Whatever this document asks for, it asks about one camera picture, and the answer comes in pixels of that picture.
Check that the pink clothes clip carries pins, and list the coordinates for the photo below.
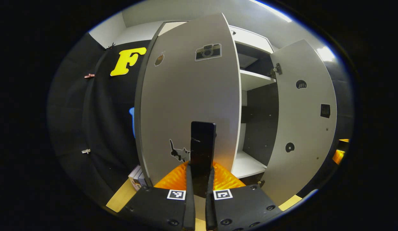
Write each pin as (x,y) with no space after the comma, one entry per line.
(89,76)

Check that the black door hinge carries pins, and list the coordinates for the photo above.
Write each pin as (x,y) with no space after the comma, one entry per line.
(275,70)

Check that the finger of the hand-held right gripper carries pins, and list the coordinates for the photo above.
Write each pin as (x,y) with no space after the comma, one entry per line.
(338,157)

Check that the beige double-door shoe cabinet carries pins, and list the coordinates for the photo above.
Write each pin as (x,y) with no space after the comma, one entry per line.
(261,128)

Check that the beige cabinet door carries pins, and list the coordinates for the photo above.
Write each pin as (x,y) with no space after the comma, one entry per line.
(304,128)
(186,89)

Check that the white cabinet shelf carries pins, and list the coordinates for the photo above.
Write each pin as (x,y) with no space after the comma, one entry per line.
(255,80)
(248,165)

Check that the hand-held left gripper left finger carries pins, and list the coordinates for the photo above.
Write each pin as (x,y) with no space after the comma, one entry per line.
(190,211)

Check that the small blue box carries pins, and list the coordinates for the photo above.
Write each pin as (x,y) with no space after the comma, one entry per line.
(143,181)

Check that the white cabinet bottom shelf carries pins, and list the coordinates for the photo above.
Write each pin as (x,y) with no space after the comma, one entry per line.
(248,165)

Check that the white clothes clip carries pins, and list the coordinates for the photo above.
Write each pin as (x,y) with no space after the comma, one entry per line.
(86,151)

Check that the small white box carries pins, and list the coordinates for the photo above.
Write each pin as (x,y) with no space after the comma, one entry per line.
(134,178)

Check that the black binder clip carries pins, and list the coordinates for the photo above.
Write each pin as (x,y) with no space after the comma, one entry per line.
(111,46)

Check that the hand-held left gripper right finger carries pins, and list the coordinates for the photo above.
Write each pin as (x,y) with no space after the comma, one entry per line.
(210,211)

